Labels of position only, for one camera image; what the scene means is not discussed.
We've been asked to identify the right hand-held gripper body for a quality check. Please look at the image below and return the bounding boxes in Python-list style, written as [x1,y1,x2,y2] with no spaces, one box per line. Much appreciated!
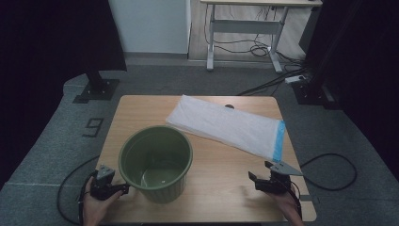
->
[255,161,304,194]

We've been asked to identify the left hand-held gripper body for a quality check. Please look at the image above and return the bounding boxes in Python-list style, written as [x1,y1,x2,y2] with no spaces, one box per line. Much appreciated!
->
[89,165,118,202]

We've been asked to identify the green plastic bin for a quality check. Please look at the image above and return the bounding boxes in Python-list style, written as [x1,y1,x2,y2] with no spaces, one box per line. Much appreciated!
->
[118,125,194,204]

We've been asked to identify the white garbage bag blue edge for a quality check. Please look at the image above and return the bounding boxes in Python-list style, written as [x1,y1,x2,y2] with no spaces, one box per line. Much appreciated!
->
[165,94,286,163]

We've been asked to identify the person's left hand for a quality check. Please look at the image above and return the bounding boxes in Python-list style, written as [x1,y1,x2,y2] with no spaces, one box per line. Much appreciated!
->
[82,177,125,226]

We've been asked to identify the person's right hand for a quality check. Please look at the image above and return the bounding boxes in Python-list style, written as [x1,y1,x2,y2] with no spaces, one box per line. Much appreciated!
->
[266,189,305,226]

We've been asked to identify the black stand with square base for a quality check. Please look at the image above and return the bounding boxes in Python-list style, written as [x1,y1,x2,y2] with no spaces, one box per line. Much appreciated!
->
[291,56,343,111]
[72,70,120,105]

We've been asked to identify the white power strip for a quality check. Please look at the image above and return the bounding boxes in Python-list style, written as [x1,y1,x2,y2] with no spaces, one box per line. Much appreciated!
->
[284,74,307,85]

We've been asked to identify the desk with white metal legs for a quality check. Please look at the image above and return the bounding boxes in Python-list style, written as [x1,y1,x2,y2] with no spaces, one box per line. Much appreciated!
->
[199,0,324,74]

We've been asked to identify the black curtain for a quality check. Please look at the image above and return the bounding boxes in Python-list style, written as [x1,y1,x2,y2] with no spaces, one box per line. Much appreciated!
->
[0,0,128,189]
[299,0,399,183]

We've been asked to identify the white cabinet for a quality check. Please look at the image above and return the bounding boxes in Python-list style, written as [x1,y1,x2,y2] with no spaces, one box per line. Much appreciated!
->
[107,0,192,55]

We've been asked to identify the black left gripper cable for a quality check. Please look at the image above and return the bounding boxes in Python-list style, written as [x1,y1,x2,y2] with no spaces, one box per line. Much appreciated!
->
[56,154,101,226]

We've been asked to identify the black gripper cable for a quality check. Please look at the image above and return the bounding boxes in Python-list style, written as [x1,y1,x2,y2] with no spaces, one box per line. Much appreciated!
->
[56,154,101,226]
[288,153,359,220]

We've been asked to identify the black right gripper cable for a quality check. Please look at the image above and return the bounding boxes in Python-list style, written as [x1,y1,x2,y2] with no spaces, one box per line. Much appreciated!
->
[288,153,359,220]

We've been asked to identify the black floor cable bundle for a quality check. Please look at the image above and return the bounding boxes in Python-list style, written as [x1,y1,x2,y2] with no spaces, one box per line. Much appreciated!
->
[236,66,310,97]

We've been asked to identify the coiled black cable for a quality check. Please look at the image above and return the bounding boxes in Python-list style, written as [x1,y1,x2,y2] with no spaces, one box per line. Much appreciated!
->
[249,42,271,58]

